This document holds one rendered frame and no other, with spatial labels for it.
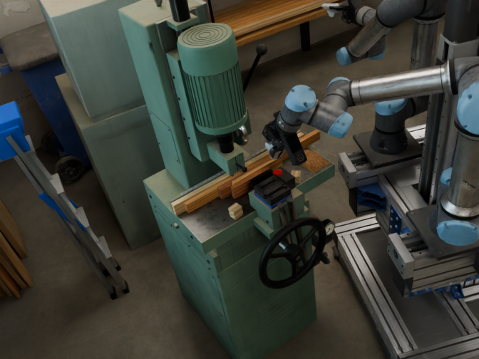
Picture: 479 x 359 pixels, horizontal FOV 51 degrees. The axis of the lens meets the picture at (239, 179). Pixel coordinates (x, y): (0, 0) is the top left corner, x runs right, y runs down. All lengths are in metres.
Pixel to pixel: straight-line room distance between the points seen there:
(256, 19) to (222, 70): 2.34
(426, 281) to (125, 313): 1.55
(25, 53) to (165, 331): 1.79
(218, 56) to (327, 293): 1.52
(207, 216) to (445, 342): 1.10
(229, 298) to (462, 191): 0.95
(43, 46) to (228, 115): 1.88
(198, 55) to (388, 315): 1.39
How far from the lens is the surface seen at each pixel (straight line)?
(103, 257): 2.66
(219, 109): 1.59
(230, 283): 1.94
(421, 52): 2.02
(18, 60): 3.26
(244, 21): 3.82
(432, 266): 1.87
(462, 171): 1.47
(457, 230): 1.58
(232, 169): 1.78
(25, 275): 3.08
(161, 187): 2.13
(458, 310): 2.38
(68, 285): 3.04
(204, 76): 1.53
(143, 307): 2.77
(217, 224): 1.76
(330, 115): 1.42
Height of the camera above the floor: 2.14
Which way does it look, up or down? 40 degrees down
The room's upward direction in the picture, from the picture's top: 10 degrees counter-clockwise
